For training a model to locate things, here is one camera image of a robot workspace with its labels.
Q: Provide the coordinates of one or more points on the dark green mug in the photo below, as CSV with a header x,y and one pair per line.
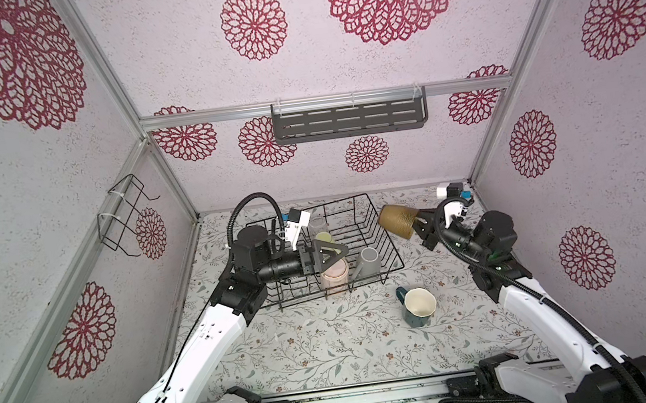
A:
x,y
419,305

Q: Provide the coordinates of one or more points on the light green mug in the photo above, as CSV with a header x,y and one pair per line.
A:
x,y
324,239

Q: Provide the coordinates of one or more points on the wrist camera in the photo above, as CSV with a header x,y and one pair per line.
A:
x,y
454,194
295,221

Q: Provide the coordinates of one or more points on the pink ceramic mug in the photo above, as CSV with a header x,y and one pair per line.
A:
x,y
333,284

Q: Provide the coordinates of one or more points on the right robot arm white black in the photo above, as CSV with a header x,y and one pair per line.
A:
x,y
591,371

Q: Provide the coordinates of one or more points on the black wire wall holder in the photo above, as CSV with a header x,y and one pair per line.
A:
x,y
133,227

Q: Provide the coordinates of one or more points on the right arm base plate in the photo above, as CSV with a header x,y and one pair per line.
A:
x,y
472,385

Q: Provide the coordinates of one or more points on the grey cream mug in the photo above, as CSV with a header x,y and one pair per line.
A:
x,y
368,264

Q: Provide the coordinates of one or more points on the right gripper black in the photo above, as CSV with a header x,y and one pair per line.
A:
x,y
427,221

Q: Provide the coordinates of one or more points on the black wire dish rack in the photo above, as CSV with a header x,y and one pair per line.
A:
x,y
352,222

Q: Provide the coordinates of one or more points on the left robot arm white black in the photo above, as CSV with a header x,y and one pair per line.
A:
x,y
237,298

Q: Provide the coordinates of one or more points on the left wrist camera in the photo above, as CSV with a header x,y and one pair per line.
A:
x,y
295,221

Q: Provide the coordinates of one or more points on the grey wall shelf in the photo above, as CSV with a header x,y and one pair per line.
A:
x,y
348,118

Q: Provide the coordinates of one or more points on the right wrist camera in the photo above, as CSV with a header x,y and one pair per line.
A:
x,y
454,194

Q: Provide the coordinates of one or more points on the yellow ribbed cup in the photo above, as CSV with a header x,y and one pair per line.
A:
x,y
398,220

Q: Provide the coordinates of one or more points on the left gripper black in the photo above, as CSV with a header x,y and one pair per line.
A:
x,y
311,261

